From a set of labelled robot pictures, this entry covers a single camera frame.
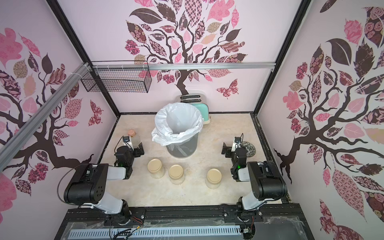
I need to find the aluminium rail left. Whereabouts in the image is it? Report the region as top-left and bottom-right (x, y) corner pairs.
(1, 63), (90, 171)

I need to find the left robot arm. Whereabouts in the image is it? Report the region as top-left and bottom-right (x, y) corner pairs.
(63, 143), (145, 226)

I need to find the aluminium rail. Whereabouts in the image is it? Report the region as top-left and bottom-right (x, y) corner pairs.
(1, 63), (90, 171)
(92, 62), (276, 71)

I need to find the glass jar beige lid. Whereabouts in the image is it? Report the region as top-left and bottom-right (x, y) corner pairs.
(147, 159), (165, 179)
(206, 168), (222, 189)

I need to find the aluminium rail back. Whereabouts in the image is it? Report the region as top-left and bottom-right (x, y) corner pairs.
(92, 62), (276, 71)

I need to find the white slotted cable duct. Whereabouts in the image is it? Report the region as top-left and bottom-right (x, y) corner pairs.
(66, 226), (242, 240)

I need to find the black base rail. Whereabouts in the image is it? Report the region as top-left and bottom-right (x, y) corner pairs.
(56, 204), (314, 240)

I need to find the mint green toaster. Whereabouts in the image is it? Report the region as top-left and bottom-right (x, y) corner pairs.
(178, 94), (211, 125)

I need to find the grey mesh trash bin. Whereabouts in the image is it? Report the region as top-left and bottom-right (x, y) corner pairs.
(166, 134), (199, 159)

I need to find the glass jar with rice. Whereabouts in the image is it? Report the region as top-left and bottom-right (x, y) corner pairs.
(169, 164), (185, 185)

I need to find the right glass jar beige lid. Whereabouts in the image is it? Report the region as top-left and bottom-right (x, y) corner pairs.
(206, 168), (222, 189)

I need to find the small bottle with cork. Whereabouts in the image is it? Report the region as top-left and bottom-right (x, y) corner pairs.
(128, 129), (141, 149)

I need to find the patterned ceramic bowl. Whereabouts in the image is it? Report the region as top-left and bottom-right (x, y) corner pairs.
(241, 141), (256, 158)

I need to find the black wire basket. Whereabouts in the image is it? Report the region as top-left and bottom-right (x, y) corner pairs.
(81, 60), (152, 93)

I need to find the left glass jar beige lid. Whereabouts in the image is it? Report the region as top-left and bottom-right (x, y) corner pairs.
(147, 159), (165, 179)

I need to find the white plastic trash bag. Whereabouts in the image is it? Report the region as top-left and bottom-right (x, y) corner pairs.
(152, 103), (204, 146)

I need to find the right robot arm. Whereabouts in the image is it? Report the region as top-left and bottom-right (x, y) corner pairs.
(222, 143), (288, 223)

